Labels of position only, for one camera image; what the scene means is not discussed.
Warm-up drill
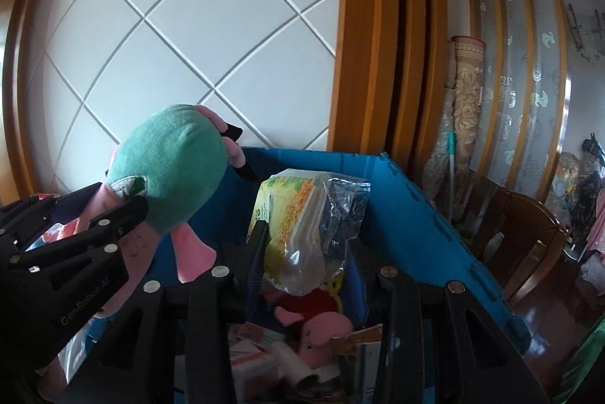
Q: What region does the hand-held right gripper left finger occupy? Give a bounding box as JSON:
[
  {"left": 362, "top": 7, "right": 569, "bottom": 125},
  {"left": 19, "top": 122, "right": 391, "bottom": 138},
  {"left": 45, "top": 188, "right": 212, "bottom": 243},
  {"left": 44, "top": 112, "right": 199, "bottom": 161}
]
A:
[{"left": 66, "top": 220, "right": 271, "bottom": 404}]

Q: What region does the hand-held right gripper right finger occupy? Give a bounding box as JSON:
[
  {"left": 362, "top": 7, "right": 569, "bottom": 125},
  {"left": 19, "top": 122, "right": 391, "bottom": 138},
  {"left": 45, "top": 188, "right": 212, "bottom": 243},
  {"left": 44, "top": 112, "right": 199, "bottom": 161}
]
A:
[{"left": 345, "top": 243, "right": 551, "bottom": 404}]

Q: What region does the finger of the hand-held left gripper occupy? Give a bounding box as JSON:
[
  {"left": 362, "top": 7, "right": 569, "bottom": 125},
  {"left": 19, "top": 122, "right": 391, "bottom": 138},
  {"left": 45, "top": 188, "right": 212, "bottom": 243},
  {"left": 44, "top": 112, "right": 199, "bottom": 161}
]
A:
[
  {"left": 9, "top": 195, "right": 151, "bottom": 267},
  {"left": 0, "top": 182, "right": 105, "bottom": 239}
]

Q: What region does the green-dress pig plush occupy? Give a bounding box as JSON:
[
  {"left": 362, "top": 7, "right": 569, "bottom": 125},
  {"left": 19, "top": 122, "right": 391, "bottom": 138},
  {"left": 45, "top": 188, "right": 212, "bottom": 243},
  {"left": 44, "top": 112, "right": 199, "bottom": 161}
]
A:
[{"left": 85, "top": 104, "right": 258, "bottom": 320}]

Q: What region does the blue plastic crate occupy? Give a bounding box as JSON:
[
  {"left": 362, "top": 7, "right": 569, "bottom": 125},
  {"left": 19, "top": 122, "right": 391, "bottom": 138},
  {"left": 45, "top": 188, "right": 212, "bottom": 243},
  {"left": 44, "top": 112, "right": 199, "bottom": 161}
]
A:
[{"left": 23, "top": 146, "right": 532, "bottom": 404}]

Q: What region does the yellow clear snack bag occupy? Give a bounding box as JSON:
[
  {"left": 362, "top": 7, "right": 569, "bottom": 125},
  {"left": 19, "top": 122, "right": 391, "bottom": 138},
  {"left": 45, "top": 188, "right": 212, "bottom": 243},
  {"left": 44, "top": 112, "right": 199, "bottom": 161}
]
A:
[{"left": 248, "top": 168, "right": 372, "bottom": 296}]

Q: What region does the red-dress pig plush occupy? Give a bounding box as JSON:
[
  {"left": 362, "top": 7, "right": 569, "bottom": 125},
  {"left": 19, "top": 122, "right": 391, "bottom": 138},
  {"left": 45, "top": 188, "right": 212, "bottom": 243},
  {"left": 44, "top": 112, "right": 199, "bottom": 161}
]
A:
[{"left": 265, "top": 286, "right": 355, "bottom": 367}]

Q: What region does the white cup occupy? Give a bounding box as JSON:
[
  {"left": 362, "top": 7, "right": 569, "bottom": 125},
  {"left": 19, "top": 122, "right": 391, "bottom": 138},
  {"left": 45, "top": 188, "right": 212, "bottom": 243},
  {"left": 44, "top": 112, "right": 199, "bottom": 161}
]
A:
[{"left": 276, "top": 345, "right": 327, "bottom": 392}]

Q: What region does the wooden chair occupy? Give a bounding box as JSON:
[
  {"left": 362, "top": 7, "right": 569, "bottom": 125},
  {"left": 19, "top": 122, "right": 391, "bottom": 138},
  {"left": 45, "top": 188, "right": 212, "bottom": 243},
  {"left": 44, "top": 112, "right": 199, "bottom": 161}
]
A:
[{"left": 468, "top": 182, "right": 570, "bottom": 315}]

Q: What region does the pile of clothes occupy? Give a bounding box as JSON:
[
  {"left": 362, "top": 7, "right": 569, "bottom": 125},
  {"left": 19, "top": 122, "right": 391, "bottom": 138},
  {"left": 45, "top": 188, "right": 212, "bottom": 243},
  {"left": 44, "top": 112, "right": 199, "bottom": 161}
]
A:
[{"left": 548, "top": 135, "right": 605, "bottom": 291}]

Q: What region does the rolled patterned mat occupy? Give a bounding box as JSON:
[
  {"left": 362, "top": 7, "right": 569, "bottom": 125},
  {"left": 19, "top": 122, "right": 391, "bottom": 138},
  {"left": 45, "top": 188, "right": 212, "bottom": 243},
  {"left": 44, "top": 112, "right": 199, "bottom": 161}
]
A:
[{"left": 423, "top": 36, "right": 487, "bottom": 197}]

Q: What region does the frosted glass partition screen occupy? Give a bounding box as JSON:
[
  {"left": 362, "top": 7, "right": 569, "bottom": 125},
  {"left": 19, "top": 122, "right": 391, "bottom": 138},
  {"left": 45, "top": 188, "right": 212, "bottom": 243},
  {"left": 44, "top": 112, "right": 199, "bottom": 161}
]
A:
[{"left": 461, "top": 0, "right": 572, "bottom": 216}]

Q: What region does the mop handle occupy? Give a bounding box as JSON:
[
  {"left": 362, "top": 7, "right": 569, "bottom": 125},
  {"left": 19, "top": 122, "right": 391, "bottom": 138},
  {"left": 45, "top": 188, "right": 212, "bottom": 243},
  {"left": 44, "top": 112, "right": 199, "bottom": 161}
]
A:
[{"left": 447, "top": 132, "right": 460, "bottom": 223}]

